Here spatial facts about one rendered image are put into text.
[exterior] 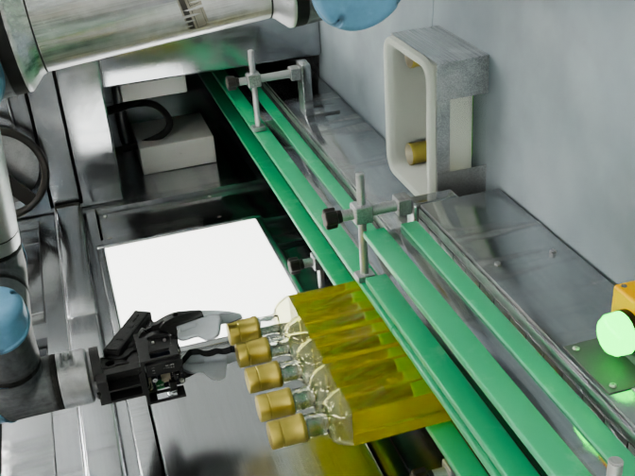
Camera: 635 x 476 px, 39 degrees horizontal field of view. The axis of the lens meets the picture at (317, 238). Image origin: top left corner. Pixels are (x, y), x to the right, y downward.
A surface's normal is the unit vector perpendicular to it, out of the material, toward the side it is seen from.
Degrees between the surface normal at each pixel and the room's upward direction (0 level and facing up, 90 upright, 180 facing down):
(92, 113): 90
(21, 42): 132
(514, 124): 0
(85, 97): 90
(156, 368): 90
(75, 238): 90
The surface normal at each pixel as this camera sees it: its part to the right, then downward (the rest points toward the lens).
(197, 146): 0.29, 0.44
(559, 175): -0.95, 0.20
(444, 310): -0.07, -0.88
